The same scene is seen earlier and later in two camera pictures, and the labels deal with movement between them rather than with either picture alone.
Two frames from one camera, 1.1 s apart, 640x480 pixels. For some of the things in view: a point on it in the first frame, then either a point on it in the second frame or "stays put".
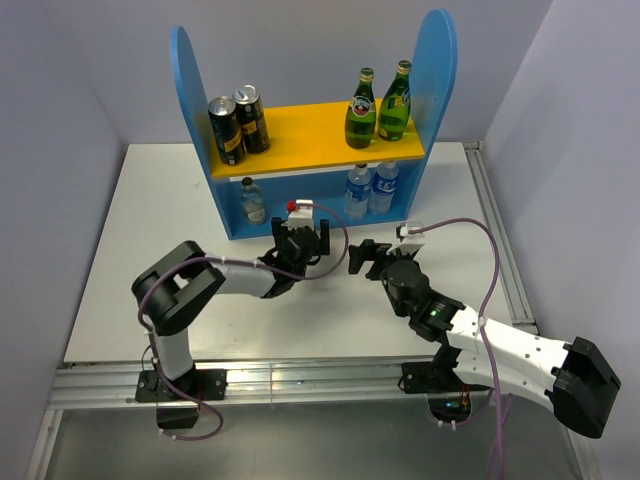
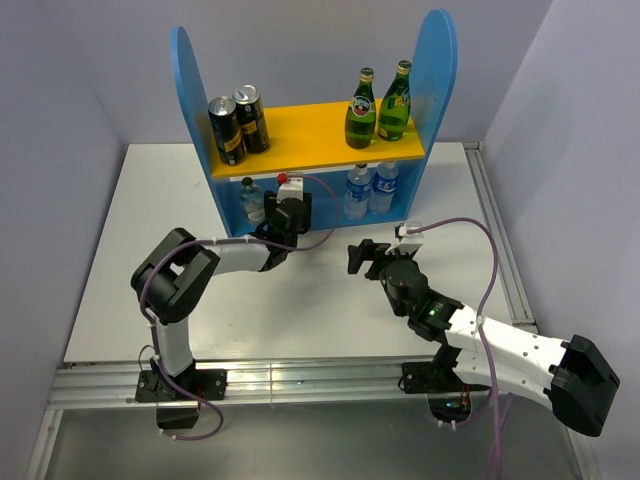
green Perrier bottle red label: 361,117 stays put
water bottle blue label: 383,187 stays put
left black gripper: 280,232 to 269,204
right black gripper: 368,251 stays put
